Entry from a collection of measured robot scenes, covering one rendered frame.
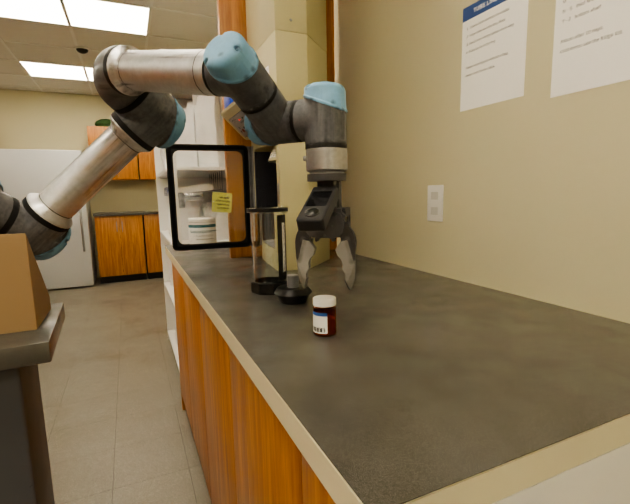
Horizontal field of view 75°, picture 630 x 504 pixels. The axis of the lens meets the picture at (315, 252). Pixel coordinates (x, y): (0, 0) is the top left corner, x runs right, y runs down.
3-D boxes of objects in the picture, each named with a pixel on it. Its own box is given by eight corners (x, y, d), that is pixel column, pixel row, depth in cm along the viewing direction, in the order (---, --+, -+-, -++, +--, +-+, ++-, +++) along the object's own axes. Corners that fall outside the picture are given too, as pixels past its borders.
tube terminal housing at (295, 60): (311, 253, 179) (307, 66, 168) (347, 264, 149) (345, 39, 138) (255, 258, 169) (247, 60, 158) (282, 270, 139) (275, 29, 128)
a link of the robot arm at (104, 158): (-25, 219, 98) (139, 60, 95) (36, 245, 110) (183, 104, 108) (-22, 250, 91) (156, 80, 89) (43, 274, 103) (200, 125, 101)
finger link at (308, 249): (311, 282, 82) (326, 239, 80) (303, 289, 76) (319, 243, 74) (297, 277, 82) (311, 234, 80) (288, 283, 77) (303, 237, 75)
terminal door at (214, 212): (252, 246, 166) (247, 145, 160) (172, 251, 156) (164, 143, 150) (251, 246, 167) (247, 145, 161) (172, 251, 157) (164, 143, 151)
